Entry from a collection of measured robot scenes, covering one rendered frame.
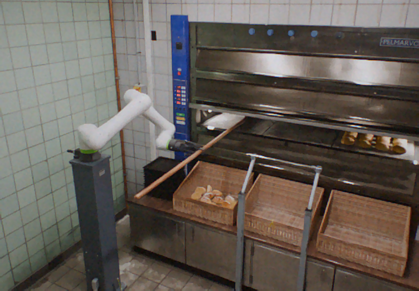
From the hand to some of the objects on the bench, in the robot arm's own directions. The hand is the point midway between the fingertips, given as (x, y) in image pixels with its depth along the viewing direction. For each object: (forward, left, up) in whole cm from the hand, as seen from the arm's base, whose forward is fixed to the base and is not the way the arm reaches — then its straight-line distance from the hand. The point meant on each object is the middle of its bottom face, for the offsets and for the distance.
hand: (200, 151), depth 276 cm
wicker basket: (0, +28, -62) cm, 68 cm away
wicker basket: (+59, +24, -62) cm, 89 cm away
